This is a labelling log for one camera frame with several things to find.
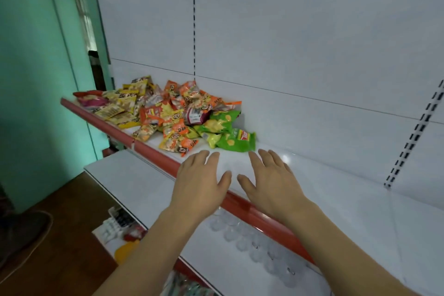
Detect person's left forearm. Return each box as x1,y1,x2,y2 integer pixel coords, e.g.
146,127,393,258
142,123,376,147
93,206,217,296

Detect white store shelf unit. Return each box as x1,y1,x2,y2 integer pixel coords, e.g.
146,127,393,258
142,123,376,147
61,0,444,296

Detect person's right hand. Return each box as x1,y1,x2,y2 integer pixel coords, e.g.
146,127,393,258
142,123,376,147
237,149,317,221

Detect dark shoe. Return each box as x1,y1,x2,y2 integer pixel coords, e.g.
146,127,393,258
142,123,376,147
0,210,53,267

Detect small red packet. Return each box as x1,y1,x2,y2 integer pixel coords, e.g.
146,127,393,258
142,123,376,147
123,226,148,242

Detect pile of orange yellow snack packets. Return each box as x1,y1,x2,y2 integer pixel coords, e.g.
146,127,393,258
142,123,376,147
73,75,243,158

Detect small yellow-green chip bag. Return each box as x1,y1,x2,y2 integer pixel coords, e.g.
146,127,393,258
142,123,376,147
201,132,223,149

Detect green chip bag red label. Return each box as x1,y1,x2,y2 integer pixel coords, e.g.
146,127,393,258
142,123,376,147
216,128,257,153

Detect slotted shelf upright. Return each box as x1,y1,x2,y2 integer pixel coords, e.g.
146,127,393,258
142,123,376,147
192,0,197,77
383,79,444,189

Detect red purple snack bag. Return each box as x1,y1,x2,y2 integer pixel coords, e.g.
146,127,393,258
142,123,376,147
72,90,110,113

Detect striped red white packets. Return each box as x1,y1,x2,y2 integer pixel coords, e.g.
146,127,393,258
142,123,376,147
161,271,216,296

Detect person's right forearm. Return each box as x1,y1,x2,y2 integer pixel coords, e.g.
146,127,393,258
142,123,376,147
287,204,422,296

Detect person's left hand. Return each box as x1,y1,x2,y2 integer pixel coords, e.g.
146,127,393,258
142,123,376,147
169,149,232,219

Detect white packets with black print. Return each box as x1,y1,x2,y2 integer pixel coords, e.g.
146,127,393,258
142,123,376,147
100,207,136,241

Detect yellow packet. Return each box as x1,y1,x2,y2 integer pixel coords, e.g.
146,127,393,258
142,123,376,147
114,240,141,266

